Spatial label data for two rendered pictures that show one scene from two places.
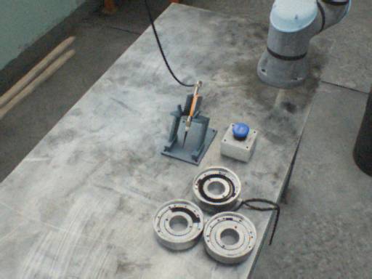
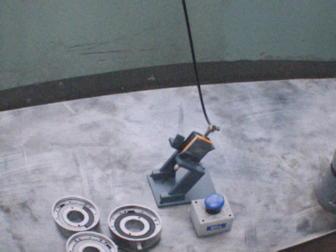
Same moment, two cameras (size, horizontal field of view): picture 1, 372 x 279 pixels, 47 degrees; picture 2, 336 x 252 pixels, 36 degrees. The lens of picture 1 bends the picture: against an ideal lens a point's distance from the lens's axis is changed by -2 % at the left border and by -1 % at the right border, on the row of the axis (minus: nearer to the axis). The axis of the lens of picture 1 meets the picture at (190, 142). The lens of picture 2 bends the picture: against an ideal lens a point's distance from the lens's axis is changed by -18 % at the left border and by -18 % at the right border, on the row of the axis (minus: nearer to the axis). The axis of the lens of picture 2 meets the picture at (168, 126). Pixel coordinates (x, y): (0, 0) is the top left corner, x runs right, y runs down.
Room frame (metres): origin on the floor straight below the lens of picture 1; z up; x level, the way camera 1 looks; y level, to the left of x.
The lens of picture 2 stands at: (0.13, -0.69, 1.69)
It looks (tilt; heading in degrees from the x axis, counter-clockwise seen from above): 38 degrees down; 50
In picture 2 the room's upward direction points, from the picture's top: 3 degrees clockwise
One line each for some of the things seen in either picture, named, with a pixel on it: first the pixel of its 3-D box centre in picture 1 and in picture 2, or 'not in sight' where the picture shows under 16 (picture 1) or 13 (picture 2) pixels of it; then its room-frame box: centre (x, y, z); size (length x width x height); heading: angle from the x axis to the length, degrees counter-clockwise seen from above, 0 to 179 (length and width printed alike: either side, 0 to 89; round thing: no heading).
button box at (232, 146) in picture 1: (240, 140); (214, 215); (0.73, -0.12, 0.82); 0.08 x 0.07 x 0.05; 156
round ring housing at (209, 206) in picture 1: (216, 190); (134, 228); (0.58, -0.06, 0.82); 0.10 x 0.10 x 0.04
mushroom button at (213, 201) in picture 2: (240, 134); (213, 207); (0.72, -0.12, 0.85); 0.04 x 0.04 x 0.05
